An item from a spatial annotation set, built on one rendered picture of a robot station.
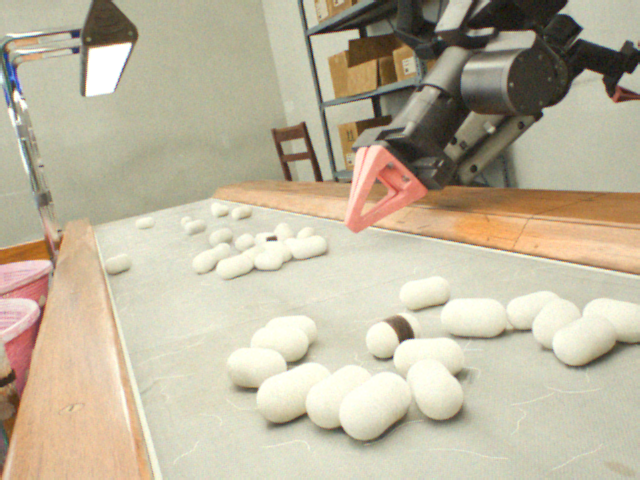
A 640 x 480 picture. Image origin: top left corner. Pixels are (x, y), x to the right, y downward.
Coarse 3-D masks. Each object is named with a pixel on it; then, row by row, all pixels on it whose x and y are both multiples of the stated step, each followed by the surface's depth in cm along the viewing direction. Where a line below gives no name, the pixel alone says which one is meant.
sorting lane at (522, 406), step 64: (192, 256) 80; (320, 256) 64; (384, 256) 58; (448, 256) 53; (512, 256) 49; (128, 320) 54; (192, 320) 50; (256, 320) 46; (320, 320) 43; (192, 384) 36; (512, 384) 28; (576, 384) 27; (192, 448) 28; (256, 448) 27; (320, 448) 26; (384, 448) 25; (448, 448) 24; (512, 448) 23; (576, 448) 22
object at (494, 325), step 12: (456, 300) 35; (468, 300) 34; (480, 300) 34; (492, 300) 34; (444, 312) 35; (456, 312) 34; (468, 312) 34; (480, 312) 33; (492, 312) 33; (504, 312) 33; (444, 324) 35; (456, 324) 34; (468, 324) 34; (480, 324) 33; (492, 324) 33; (504, 324) 33; (480, 336) 34
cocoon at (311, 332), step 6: (276, 318) 39; (282, 318) 39; (288, 318) 39; (294, 318) 38; (300, 318) 38; (306, 318) 38; (270, 324) 39; (276, 324) 38; (282, 324) 38; (288, 324) 38; (294, 324) 38; (300, 324) 38; (306, 324) 38; (312, 324) 38; (306, 330) 38; (312, 330) 38; (312, 336) 38
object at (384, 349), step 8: (408, 320) 34; (416, 320) 35; (376, 328) 34; (384, 328) 34; (416, 328) 34; (368, 336) 34; (376, 336) 33; (384, 336) 33; (392, 336) 33; (416, 336) 34; (368, 344) 34; (376, 344) 33; (384, 344) 33; (392, 344) 33; (376, 352) 34; (384, 352) 33; (392, 352) 34
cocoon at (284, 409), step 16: (304, 368) 29; (320, 368) 30; (272, 384) 29; (288, 384) 29; (304, 384) 29; (272, 400) 28; (288, 400) 28; (304, 400) 29; (272, 416) 28; (288, 416) 28
